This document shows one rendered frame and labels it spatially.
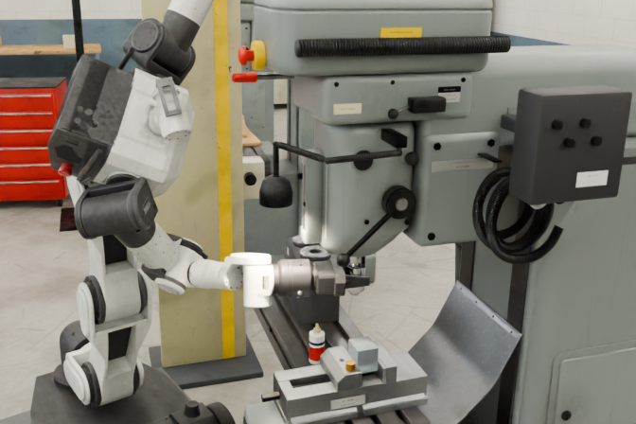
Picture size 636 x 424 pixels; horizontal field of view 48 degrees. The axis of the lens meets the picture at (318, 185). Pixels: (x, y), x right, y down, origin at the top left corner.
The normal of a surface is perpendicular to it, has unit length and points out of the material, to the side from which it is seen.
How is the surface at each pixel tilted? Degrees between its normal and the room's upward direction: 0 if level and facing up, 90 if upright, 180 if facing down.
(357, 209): 90
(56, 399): 0
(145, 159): 58
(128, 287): 81
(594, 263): 90
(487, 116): 90
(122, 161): 95
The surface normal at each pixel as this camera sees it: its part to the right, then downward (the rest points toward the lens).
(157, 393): 0.02, -0.96
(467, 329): -0.85, -0.36
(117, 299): 0.58, 0.09
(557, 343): 0.30, 0.26
